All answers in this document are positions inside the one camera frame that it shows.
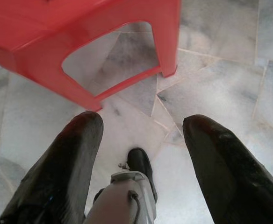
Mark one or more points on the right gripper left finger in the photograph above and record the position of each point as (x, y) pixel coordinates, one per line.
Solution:
(57, 175)

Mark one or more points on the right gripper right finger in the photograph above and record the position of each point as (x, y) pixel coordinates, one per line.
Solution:
(232, 182)

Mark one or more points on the silver robot right leg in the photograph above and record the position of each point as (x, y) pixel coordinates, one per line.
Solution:
(113, 205)

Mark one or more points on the black robot right foot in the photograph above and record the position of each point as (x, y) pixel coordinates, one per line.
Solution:
(138, 161)

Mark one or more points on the red plastic stool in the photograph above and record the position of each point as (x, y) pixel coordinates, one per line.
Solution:
(33, 28)

